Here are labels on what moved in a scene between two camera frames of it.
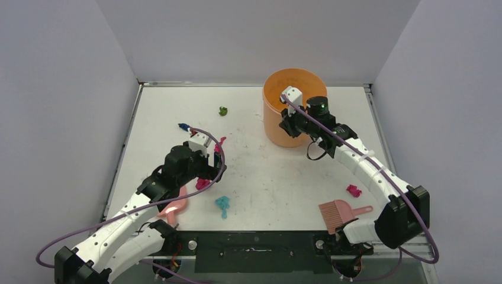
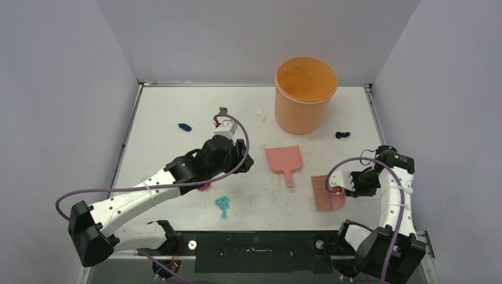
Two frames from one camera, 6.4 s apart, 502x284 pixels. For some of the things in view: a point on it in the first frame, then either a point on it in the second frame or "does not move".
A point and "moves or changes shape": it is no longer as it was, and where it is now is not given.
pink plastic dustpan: (176, 207) to (285, 159)
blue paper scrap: (184, 126) does not move
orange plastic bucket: (309, 83) moves or changes shape
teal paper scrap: (222, 203) does not move
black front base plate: (263, 252) does not move
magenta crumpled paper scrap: (201, 183) does not move
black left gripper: (209, 171) to (238, 151)
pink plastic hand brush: (337, 212) to (325, 199)
